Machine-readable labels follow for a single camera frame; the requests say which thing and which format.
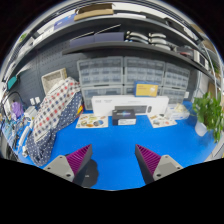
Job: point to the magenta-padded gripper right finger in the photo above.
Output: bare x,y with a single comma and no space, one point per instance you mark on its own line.
166,165

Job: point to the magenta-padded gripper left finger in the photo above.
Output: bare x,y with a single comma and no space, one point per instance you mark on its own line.
60,166

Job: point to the navy white-dotted cloth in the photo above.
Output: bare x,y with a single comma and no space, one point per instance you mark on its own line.
41,150

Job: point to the white blue tissue box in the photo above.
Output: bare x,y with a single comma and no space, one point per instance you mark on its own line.
178,112

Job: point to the red blue checkered cloth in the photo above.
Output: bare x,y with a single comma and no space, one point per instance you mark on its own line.
56,106

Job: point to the small black box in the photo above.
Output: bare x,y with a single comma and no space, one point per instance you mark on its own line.
124,117

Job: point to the green potted plant white pot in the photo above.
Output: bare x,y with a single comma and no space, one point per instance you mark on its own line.
208,111

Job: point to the white keyboard packaging box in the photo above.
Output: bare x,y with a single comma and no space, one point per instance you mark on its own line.
103,105

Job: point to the yellow blue-framed box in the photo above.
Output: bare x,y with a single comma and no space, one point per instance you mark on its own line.
146,89

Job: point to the white rectangular basket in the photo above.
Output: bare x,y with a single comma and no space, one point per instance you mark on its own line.
53,80

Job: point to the white wall socket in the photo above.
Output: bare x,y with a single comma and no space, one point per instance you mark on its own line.
37,100
32,101

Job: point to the black wall shelf unit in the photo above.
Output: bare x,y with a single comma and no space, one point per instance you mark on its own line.
100,45

